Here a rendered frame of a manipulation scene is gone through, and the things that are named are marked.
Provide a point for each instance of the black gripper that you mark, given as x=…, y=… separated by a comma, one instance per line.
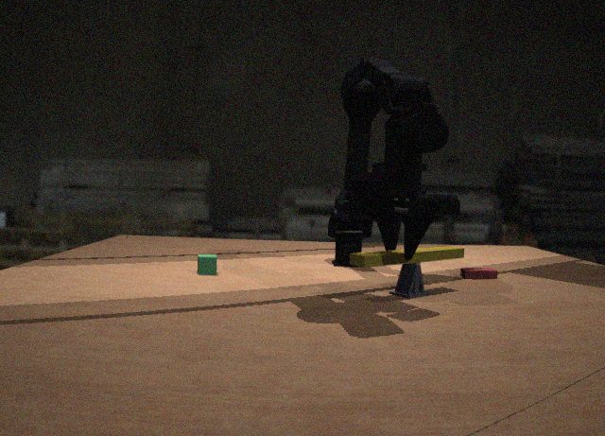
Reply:
x=422, y=208

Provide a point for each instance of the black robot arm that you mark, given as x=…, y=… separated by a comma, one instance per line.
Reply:
x=414, y=127

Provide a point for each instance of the yellow bar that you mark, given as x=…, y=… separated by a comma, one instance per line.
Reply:
x=396, y=257

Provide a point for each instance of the green cube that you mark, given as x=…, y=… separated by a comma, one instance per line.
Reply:
x=206, y=264

